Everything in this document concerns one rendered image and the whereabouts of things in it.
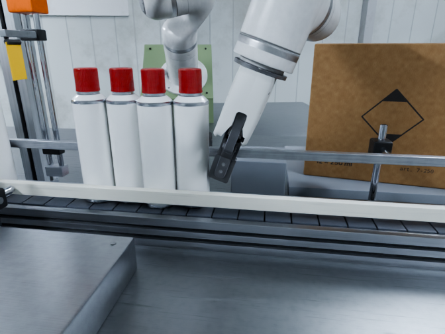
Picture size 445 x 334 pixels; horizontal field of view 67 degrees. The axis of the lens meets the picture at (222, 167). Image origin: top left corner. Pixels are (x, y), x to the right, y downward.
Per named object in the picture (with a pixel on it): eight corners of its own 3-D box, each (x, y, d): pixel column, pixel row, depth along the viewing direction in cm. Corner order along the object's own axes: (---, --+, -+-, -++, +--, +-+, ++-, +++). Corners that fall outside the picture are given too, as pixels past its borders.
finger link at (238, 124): (246, 91, 44) (239, 112, 49) (226, 142, 41) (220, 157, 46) (254, 95, 44) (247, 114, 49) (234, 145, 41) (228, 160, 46)
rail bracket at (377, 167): (368, 231, 54) (385, 132, 49) (357, 211, 61) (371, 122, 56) (389, 232, 54) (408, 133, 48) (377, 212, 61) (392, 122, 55)
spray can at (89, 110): (80, 203, 53) (59, 68, 46) (91, 190, 58) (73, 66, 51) (114, 203, 53) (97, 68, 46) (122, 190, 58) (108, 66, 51)
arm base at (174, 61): (160, 97, 128) (153, 63, 111) (158, 59, 136) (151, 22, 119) (209, 93, 130) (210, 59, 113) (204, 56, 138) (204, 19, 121)
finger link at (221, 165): (222, 134, 49) (208, 174, 51) (219, 140, 46) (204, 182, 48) (243, 143, 49) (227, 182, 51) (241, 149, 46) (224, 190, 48)
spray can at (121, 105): (110, 201, 53) (93, 68, 47) (129, 189, 58) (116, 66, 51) (138, 206, 52) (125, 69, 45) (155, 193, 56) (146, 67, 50)
